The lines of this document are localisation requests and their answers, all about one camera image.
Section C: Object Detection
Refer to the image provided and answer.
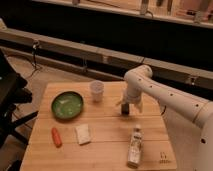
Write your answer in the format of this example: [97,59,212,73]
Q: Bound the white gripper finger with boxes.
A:
[116,100,124,106]
[134,102,143,112]

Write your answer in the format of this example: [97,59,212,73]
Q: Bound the black eraser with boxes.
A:
[121,103,129,115]

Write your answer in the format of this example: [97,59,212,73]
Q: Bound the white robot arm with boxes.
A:
[120,65,213,171]

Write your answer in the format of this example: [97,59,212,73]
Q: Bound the white sponge block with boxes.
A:
[75,124,91,145]

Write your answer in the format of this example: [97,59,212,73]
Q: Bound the white bottle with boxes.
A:
[127,124,142,167]

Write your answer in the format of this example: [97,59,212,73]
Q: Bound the green bowl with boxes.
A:
[51,91,84,120]

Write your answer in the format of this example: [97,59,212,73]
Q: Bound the orange carrot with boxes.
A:
[51,127,62,147]

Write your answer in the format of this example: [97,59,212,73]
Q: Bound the black chair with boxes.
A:
[0,49,38,148]

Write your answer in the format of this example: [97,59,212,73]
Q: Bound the black cable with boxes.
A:
[31,39,42,72]

